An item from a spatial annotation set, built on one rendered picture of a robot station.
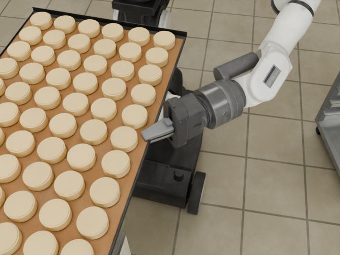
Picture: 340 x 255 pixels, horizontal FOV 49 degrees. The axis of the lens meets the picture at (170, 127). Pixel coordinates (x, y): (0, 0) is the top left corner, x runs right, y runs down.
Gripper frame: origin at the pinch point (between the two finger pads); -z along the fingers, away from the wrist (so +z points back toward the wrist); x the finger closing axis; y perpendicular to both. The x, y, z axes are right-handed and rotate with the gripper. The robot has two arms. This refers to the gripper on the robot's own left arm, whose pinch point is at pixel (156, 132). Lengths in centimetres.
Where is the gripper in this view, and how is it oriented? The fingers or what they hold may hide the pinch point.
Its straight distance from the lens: 72.2
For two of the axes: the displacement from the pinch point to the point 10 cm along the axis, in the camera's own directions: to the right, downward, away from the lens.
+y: 5.1, 6.9, -5.2
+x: 0.0, -6.0, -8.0
